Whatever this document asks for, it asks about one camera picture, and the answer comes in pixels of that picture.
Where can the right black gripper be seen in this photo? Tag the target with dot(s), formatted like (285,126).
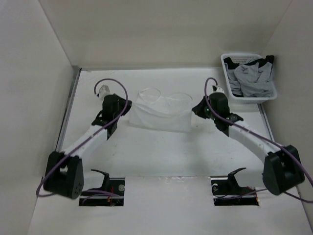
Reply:
(198,109)

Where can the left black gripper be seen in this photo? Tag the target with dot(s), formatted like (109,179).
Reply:
(127,108)

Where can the white tank top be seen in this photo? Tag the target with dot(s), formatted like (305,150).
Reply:
(152,110)

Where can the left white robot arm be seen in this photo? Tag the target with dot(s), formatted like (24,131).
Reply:
(64,175)

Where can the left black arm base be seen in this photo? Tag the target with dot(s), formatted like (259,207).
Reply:
(101,190)

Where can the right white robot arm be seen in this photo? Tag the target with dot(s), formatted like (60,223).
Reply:
(282,167)

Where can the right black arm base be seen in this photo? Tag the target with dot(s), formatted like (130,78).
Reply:
(227,192)

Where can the black tank top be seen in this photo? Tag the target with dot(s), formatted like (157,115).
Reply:
(231,62)

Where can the grey tank top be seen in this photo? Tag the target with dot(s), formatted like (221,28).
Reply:
(254,80)

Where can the white plastic laundry basket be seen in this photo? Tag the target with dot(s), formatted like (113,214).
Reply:
(249,77)

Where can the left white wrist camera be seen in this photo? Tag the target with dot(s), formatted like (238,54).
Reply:
(103,92)

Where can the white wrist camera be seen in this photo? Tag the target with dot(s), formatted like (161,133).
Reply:
(217,89)
(103,92)

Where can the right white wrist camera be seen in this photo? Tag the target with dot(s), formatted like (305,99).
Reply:
(217,89)

